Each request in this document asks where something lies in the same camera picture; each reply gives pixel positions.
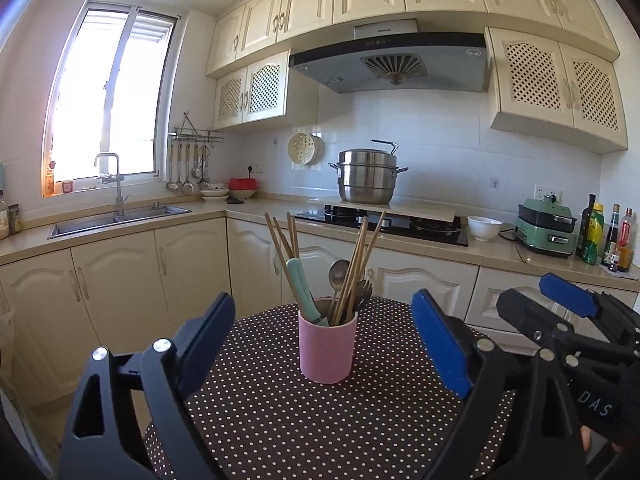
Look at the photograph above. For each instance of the light blue sheathed knife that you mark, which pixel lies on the light blue sheathed knife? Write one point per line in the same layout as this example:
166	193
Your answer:
302	290

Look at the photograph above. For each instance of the small wall hook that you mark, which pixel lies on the small wall hook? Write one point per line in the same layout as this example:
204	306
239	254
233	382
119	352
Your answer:
495	183

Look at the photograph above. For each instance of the dark sauce bottle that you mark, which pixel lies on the dark sauce bottle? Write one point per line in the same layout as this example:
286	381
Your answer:
610	240

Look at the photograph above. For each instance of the kitchen window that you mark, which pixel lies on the kitchen window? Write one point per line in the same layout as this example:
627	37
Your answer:
100	110

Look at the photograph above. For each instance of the small dark spice bottle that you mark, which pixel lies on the small dark spice bottle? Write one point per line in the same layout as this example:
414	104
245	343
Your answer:
15	220

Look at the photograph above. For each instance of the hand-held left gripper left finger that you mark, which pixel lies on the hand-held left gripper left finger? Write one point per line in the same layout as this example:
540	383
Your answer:
207	340

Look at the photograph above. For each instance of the bunch of wooden chopsticks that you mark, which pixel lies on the bunch of wooden chopsticks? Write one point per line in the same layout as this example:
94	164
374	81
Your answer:
355	270

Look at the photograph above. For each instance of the white bowl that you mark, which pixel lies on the white bowl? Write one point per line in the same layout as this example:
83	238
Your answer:
484	230

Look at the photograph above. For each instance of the black gas stove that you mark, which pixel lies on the black gas stove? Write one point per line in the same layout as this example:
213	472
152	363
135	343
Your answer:
430	230

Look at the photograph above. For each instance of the metal wall rack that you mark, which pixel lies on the metal wall rack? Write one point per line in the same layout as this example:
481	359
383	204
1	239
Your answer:
195	136

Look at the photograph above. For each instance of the row of hanging kitchen ladles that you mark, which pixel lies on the row of hanging kitchen ladles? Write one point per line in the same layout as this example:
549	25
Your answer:
187	187

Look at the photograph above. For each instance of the red container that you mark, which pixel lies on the red container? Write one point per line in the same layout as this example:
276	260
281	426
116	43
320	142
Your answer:
243	184

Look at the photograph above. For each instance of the metal sink faucet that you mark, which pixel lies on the metal sink faucet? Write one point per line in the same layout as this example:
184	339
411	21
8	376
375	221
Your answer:
119	195

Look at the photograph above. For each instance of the green electric cooker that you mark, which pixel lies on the green electric cooker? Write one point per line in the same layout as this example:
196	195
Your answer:
542	237

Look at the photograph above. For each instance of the white wall outlet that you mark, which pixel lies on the white wall outlet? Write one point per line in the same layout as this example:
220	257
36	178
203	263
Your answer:
253	167
547	193

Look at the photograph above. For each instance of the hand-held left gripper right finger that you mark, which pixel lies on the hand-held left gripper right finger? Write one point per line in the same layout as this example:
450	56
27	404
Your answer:
440	345

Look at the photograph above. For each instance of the cream perforated plate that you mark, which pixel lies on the cream perforated plate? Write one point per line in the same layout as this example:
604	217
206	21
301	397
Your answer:
302	148

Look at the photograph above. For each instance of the grey range hood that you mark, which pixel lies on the grey range hood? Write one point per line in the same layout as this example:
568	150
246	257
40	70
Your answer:
390	50

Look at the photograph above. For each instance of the small pink cup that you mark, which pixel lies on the small pink cup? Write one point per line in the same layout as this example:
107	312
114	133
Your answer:
67	186

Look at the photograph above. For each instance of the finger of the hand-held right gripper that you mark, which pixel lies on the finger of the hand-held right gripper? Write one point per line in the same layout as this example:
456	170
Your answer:
565	290
525	310

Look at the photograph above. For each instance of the cream lower cabinets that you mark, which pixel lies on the cream lower cabinets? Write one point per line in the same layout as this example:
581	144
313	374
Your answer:
115	285

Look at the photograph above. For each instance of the red sauce bottle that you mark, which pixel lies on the red sauce bottle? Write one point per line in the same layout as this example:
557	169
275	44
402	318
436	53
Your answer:
625	245

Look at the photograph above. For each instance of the stack of bowls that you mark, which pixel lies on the stack of bowls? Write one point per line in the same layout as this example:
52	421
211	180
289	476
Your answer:
215	193

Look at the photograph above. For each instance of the beige kitchen countertop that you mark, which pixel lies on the beige kitchen countertop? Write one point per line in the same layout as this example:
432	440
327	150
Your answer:
270	199

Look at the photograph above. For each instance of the pink utensil holder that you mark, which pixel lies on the pink utensil holder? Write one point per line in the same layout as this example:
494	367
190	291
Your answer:
327	350

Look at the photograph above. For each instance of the person's right hand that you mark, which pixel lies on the person's right hand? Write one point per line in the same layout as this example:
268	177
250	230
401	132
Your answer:
586	442

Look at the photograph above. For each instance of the brown chopstick pair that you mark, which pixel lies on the brown chopstick pair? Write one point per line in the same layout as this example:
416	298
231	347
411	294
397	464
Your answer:
520	252

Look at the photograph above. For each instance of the glass jar white label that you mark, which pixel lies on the glass jar white label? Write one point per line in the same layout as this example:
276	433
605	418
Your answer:
4	220

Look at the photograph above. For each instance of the cream lattice wall cabinet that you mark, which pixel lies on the cream lattice wall cabinet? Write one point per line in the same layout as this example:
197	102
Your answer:
260	90
530	75

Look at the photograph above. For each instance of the orange bottle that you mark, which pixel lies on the orange bottle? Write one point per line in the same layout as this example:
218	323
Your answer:
49	180

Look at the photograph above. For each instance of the round polka dot table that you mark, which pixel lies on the round polka dot table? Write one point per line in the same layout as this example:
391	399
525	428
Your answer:
300	420

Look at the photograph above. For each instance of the stainless steel steamer pot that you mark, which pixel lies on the stainless steel steamer pot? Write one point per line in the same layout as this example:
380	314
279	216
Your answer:
367	180

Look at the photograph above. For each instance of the stainless steel sink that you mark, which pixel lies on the stainless steel sink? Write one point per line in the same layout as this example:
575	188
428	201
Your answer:
125	215

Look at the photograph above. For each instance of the green yellow bottle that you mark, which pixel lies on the green yellow bottle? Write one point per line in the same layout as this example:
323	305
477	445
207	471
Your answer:
594	235

